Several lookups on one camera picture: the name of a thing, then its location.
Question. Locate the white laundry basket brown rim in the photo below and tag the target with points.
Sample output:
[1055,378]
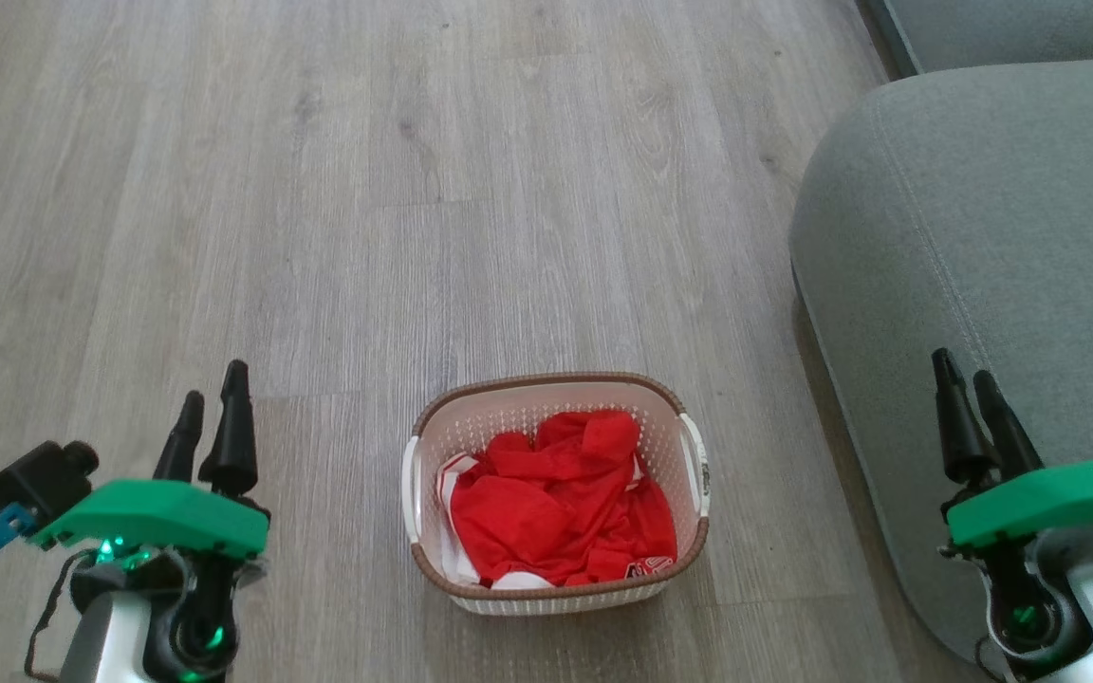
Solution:
[679,474]

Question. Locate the red white garment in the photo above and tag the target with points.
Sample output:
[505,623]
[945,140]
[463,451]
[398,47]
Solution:
[556,503]

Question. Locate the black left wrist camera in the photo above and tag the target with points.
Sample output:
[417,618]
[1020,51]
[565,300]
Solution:
[39,479]

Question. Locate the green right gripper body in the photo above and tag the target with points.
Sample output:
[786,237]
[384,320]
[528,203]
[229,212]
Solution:
[1045,503]

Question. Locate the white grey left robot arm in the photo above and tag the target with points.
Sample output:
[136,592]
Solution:
[153,626]

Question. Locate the grey fabric sofa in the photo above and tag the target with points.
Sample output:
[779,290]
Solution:
[1002,285]

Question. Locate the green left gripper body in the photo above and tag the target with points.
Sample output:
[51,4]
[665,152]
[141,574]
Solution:
[157,517]

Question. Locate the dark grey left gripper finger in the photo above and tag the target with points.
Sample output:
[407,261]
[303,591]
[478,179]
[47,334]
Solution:
[233,436]
[180,446]

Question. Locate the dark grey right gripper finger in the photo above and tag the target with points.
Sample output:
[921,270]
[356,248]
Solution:
[1009,432]
[958,427]

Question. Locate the grey sofa cushion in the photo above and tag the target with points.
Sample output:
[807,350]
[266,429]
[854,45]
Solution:
[1021,28]

